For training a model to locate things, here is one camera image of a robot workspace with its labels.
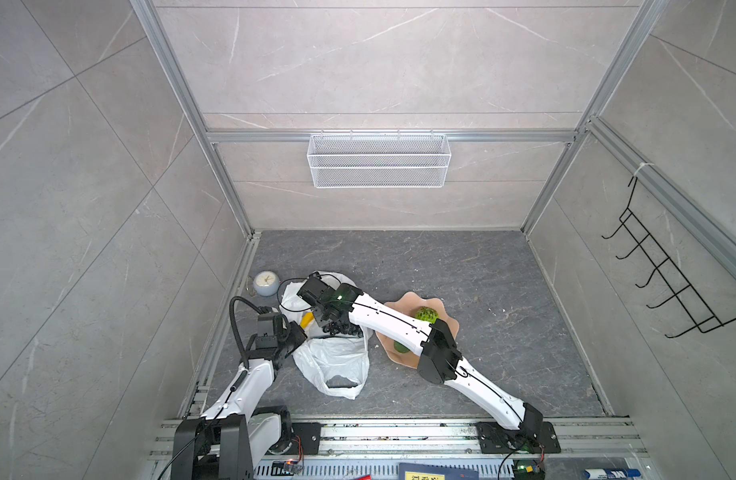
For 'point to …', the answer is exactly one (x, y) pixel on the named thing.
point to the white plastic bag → (323, 354)
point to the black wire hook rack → (681, 290)
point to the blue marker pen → (612, 473)
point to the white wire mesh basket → (379, 161)
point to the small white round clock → (266, 283)
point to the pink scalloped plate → (410, 303)
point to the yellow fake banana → (306, 319)
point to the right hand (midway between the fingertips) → (326, 307)
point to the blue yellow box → (434, 471)
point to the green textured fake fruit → (426, 313)
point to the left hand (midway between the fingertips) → (300, 323)
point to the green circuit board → (529, 469)
